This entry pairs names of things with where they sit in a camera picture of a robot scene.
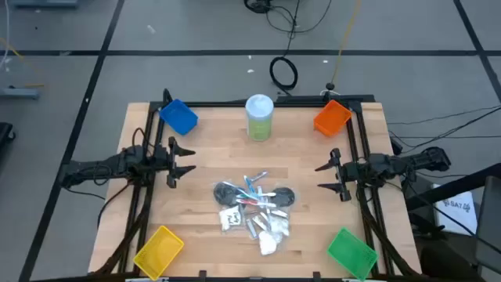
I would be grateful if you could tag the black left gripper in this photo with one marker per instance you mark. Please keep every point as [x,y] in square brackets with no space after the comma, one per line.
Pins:
[160,160]

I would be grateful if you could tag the yellow plastic basket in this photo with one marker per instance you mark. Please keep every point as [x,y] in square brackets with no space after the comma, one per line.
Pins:
[158,252]

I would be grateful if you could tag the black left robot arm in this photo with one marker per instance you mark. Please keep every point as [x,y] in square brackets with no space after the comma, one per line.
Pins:
[102,166]

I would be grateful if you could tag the black round pad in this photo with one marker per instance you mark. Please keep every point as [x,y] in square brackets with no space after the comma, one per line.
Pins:
[283,197]
[225,192]

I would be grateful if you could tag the green disinfecting wipes canister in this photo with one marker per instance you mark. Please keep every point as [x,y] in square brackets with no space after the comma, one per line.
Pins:
[259,121]

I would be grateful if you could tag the red white toothbrush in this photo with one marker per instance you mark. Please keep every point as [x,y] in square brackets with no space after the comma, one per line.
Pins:
[254,203]

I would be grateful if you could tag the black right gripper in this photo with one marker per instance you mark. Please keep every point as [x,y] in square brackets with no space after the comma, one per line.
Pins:
[347,172]

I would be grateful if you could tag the cotton balls plastic bag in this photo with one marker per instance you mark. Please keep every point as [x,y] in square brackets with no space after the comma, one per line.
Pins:
[280,226]
[268,243]

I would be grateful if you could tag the green plastic basket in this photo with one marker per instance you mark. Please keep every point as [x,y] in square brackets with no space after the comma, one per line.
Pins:
[352,252]

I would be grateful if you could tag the black aluminium table frame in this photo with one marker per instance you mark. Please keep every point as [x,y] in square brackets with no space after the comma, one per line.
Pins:
[235,104]

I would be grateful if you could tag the black table clamp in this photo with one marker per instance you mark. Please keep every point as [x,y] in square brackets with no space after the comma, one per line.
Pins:
[316,275]
[202,274]

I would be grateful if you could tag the black floor object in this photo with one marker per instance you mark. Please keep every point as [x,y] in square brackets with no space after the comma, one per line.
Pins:
[4,133]

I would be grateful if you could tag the grey floor plate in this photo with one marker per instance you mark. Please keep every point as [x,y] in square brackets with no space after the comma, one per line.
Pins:
[19,93]
[43,3]

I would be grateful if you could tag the black diagonal beam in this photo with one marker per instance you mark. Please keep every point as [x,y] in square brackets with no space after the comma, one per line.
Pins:
[450,190]

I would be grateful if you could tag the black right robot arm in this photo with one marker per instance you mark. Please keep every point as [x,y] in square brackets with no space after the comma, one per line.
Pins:
[411,162]

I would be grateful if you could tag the teal white toothbrush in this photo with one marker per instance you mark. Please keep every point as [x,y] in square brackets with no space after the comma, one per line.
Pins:
[268,194]

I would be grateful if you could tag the silver grey toothbrush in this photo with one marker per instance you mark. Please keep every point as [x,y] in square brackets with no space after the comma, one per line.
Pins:
[259,176]

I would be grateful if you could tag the orange plastic basket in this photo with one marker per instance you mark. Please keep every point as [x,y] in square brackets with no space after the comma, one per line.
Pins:
[332,117]

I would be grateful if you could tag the white printed box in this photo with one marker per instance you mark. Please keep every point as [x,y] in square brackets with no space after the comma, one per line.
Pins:
[456,213]

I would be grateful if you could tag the black knob stand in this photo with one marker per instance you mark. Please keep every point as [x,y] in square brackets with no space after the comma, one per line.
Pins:
[330,86]

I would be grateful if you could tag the white pouch with black writing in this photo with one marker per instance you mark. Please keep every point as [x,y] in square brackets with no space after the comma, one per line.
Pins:
[231,217]

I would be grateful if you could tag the blue plastic basket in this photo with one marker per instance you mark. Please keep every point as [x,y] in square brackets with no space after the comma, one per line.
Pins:
[178,117]

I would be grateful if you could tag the blue white toothbrush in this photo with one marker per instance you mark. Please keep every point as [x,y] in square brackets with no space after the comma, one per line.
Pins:
[248,183]

